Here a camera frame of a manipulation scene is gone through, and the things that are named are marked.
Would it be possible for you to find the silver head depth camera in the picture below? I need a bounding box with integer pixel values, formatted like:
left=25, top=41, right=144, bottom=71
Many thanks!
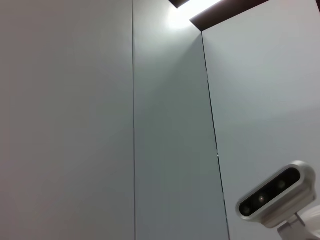
left=235, top=160, right=317, bottom=230

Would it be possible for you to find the white robot head mount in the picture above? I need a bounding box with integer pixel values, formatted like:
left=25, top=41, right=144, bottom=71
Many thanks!
left=276, top=194, right=320, bottom=240

